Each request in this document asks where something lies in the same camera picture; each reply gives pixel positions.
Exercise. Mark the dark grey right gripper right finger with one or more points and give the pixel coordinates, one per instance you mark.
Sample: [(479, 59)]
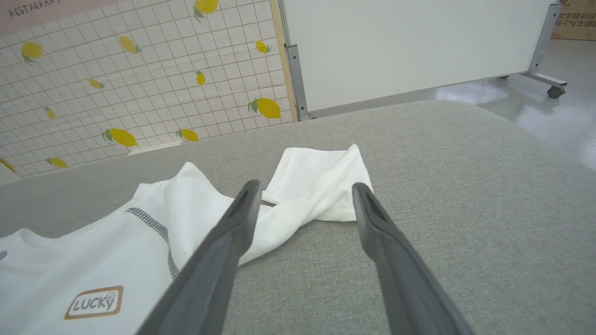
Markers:
[(405, 279)]

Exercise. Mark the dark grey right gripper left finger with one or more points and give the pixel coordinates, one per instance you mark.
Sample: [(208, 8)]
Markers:
[(209, 274)]

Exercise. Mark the white long-sleeve shirt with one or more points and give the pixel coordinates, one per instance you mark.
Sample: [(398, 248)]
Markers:
[(93, 242)]

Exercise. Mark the lemon tile print backdrop panel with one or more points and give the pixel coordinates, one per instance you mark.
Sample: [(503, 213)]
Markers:
[(153, 88)]

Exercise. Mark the white partition with metal legs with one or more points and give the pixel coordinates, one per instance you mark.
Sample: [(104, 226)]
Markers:
[(396, 46)]

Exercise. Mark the cardboard box with print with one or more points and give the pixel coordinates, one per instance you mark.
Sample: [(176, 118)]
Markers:
[(575, 21)]

